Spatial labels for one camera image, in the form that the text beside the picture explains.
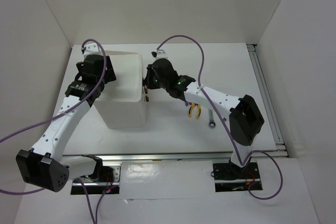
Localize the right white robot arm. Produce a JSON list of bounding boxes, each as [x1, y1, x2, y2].
[[143, 58, 265, 180]]

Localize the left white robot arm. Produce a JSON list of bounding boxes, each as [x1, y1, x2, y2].
[[16, 55, 116, 192]]

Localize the white drawer cabinet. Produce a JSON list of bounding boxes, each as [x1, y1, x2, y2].
[[93, 51, 147, 130]]

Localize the yellow black pliers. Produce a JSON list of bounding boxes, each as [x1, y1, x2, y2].
[[187, 102, 202, 119]]

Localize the large ratchet wrench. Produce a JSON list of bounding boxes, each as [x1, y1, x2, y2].
[[208, 110, 216, 129]]

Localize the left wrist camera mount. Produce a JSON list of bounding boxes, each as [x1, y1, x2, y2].
[[81, 42, 100, 55]]

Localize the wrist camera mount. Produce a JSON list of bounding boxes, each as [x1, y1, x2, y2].
[[81, 42, 100, 55], [151, 49, 166, 59]]

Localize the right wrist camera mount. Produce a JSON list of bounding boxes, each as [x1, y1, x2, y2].
[[151, 49, 166, 59]]

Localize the aluminium rail front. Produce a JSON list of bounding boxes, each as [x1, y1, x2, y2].
[[62, 151, 263, 164]]

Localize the aluminium rail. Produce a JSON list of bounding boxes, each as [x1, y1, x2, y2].
[[62, 151, 263, 164], [246, 44, 289, 158]]

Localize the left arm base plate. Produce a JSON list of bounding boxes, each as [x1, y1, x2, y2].
[[79, 164, 121, 195]]

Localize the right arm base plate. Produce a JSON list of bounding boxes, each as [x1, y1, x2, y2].
[[211, 162, 263, 193]]

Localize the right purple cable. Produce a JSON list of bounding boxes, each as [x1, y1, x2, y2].
[[156, 35, 284, 200]]

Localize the aluminium rail right side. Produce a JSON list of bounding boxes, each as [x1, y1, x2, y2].
[[246, 44, 289, 158]]

